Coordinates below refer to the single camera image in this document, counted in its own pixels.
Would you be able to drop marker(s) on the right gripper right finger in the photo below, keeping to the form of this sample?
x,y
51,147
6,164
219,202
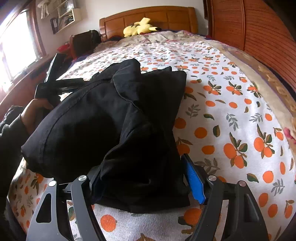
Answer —
x,y
196,177

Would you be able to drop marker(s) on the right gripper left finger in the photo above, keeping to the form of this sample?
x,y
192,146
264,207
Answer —
x,y
94,184

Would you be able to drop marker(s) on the black double-breasted coat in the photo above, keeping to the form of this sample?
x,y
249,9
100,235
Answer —
x,y
122,120

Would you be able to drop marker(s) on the person's left forearm dark sleeve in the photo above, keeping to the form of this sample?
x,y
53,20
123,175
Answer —
x,y
13,136

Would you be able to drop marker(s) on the person's left hand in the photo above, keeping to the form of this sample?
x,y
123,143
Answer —
x,y
29,114

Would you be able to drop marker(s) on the wooden desk counter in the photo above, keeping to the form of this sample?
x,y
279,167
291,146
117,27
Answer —
x,y
23,92

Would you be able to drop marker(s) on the red bowl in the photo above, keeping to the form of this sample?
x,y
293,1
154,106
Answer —
x,y
64,47

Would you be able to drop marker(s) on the wooden chair with black bag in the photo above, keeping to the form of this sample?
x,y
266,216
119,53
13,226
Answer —
x,y
84,43

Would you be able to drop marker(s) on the orange-print white bedsheet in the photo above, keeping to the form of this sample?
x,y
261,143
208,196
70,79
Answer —
x,y
255,156

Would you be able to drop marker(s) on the tied white curtain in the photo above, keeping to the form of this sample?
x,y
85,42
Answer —
x,y
46,7

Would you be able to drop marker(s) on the yellow Pikachu plush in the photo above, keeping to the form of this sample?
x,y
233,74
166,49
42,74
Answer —
x,y
140,28

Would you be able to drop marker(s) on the floral beige blanket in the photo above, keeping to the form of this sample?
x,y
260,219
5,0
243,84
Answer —
x,y
254,69

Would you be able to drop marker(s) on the wooden louvered wardrobe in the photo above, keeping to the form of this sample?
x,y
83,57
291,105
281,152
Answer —
x,y
255,28

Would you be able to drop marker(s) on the window with wooden frame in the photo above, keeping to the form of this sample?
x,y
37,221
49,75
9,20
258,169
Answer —
x,y
21,45

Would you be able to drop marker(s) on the white wall shelf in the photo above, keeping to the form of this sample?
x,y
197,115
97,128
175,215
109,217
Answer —
x,y
65,14

